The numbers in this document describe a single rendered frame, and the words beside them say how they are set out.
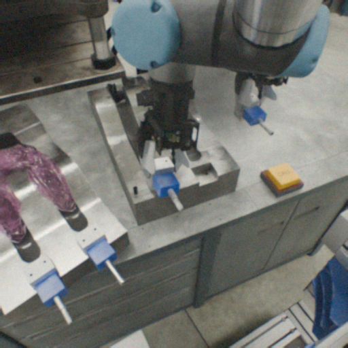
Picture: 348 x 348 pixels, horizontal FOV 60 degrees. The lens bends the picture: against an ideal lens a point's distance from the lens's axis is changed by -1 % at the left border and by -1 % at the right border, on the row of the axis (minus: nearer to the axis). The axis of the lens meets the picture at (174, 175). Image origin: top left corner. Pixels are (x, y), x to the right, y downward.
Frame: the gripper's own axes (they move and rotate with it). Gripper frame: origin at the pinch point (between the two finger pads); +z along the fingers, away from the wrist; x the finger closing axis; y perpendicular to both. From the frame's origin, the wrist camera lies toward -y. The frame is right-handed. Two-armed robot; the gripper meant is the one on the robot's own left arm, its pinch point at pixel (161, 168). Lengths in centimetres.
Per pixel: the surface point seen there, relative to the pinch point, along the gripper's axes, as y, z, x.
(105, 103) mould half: -28.5, -1.9, -4.7
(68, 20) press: -126, -1, 0
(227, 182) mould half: 1.3, 7.3, 16.8
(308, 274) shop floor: -1, 85, 81
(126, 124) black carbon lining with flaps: -22.8, 1.8, -0.7
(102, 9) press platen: -68, -17, 4
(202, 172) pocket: -2.9, 6.2, 12.2
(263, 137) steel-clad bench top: -13.6, 7.4, 38.6
